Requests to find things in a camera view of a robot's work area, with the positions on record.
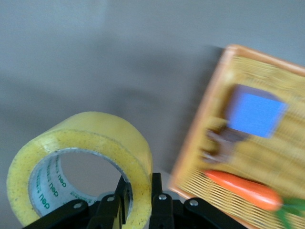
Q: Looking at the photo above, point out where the brown toy lion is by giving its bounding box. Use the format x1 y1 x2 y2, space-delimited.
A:
201 123 251 166

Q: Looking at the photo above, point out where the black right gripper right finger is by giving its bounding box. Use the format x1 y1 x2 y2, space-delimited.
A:
149 172 173 229

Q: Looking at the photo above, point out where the purple foam cube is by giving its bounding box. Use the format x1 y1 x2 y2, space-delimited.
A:
224 84 290 139

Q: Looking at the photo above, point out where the yellow packing tape roll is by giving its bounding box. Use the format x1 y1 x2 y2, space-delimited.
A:
6 111 153 228

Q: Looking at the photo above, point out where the yellow wicker basket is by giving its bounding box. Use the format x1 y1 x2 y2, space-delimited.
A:
168 43 305 229

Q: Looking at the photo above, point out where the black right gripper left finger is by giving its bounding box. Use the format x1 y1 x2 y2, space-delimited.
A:
87 176 133 229

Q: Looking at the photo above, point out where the orange toy carrot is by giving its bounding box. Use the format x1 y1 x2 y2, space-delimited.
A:
204 169 305 229

